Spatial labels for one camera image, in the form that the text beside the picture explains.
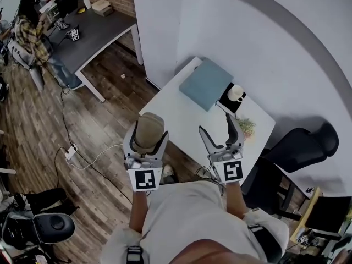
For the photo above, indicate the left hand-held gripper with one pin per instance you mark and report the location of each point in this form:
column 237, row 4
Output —
column 144, row 179

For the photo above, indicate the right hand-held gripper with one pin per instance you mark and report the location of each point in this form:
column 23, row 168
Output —
column 229, row 172

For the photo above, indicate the tan brown vase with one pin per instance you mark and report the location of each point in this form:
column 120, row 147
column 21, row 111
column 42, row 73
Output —
column 148, row 131

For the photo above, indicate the person's right forearm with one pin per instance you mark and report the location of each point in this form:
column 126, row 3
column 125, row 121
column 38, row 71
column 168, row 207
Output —
column 235, row 199

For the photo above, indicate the person's left forearm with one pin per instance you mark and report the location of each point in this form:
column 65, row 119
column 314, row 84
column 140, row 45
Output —
column 138, row 210

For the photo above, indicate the dried flower bouquet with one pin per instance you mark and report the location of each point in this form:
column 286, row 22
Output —
column 247, row 126

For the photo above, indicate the person's shoe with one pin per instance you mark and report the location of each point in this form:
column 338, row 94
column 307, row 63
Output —
column 167, row 172

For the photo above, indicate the black notebook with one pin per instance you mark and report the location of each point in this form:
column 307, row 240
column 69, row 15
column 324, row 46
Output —
column 228, row 104

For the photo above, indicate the cream cup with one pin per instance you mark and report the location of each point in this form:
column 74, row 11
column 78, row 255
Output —
column 235, row 93

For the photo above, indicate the blue-grey folder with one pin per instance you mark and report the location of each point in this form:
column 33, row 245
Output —
column 204, row 84

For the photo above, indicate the white power strip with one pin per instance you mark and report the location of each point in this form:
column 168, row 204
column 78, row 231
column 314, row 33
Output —
column 71, row 152

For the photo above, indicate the black office chair with headrest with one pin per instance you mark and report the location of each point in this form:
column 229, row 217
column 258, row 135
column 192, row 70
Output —
column 302, row 147

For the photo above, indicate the person's white shirt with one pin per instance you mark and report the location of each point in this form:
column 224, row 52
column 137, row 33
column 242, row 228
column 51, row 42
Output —
column 189, row 213

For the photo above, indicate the black bag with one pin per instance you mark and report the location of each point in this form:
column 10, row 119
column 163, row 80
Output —
column 49, row 201

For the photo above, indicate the yellow wooden table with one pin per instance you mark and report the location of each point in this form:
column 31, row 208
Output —
column 308, row 216

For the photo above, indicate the dark grey table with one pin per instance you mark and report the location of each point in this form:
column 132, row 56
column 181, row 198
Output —
column 93, row 40

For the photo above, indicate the grey black office chair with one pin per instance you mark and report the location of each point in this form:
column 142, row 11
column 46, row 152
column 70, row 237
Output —
column 52, row 225

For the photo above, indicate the unused hand-held gripper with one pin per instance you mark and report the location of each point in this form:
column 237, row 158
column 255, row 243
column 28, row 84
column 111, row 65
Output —
column 74, row 34
column 302, row 239

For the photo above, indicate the black monitor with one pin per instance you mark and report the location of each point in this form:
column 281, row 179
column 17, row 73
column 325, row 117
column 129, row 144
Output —
column 328, row 214

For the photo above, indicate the white grey chair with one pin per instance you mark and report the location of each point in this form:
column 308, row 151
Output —
column 35, row 73

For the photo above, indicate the cardboard boxes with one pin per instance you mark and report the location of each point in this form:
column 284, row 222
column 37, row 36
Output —
column 102, row 7

